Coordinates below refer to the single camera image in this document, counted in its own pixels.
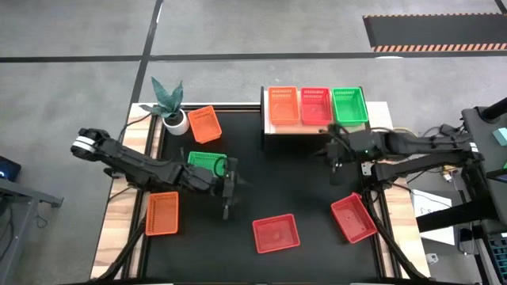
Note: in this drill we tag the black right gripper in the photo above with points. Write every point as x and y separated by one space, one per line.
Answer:
350 144

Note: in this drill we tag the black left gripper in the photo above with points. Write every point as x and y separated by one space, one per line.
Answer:
229 182

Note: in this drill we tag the red slotted plastic basket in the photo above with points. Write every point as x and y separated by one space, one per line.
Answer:
316 107
352 217
277 233

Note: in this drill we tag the green slotted plastic basket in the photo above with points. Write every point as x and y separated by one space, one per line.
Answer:
349 107
200 160

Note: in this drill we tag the orange slotted plastic basket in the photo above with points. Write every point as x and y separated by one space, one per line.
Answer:
162 213
283 107
204 124

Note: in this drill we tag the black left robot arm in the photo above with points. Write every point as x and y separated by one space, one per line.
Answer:
134 162

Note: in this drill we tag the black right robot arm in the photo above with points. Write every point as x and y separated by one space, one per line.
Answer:
416 144

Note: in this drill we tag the snake plant in white pot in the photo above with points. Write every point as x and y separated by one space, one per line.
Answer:
179 124

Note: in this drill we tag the white cardboard box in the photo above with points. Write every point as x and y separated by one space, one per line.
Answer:
425 200

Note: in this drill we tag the black floor bar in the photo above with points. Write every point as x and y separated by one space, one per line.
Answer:
447 217

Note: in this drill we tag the black power adapter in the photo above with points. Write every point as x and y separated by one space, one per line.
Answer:
447 128

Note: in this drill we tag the small white adapter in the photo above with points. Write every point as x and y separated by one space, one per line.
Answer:
432 258

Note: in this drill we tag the dark grey cart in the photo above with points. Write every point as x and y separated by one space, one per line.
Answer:
485 126

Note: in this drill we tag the teal box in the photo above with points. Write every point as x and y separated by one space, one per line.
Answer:
501 136

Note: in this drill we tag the black pole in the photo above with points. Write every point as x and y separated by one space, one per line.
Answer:
495 111

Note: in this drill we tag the black hazard striped floor mat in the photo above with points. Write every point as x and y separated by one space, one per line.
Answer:
435 29

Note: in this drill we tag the backlit keyboard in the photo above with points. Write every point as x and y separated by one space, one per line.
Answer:
500 257

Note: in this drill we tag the black device with blue light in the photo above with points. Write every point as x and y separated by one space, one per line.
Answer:
10 166

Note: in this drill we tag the wooden shelf with black frame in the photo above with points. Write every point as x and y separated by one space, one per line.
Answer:
293 130

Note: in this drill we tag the black metal table frame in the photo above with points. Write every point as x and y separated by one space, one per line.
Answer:
237 107

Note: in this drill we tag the grey metal desk frame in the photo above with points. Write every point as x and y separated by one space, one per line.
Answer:
24 192

